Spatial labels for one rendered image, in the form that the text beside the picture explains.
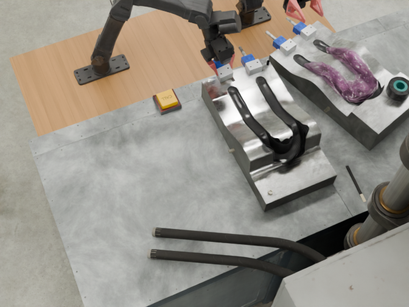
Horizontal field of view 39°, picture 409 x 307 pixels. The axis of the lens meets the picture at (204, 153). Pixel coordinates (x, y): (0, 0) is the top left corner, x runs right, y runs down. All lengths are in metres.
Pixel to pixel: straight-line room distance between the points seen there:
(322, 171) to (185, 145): 0.47
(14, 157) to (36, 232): 0.43
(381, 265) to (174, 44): 1.37
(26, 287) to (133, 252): 0.98
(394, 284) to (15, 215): 2.06
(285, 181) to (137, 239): 0.51
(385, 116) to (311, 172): 0.32
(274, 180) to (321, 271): 0.79
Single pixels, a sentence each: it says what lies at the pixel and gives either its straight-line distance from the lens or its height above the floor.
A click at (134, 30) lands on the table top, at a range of 2.30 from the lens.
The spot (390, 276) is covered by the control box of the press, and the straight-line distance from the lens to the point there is 1.13.
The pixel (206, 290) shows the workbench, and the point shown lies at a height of 0.58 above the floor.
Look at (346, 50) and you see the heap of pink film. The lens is 2.14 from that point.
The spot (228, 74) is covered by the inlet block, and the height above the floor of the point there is 0.94.
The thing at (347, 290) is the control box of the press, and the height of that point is 1.47.
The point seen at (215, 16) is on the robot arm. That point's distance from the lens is 1.85.
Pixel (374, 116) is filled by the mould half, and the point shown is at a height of 0.91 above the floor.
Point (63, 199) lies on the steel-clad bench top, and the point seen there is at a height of 0.80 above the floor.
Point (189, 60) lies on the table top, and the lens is 2.19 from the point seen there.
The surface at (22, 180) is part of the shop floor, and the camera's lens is 2.93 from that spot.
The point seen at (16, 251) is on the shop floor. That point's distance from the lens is 2.78.
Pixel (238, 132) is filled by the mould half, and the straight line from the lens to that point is 1.88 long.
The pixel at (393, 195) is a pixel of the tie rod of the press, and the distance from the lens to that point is 1.34.
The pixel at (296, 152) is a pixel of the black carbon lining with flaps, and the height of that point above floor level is 0.87.
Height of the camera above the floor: 2.49
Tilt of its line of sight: 60 degrees down
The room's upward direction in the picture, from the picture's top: 2 degrees clockwise
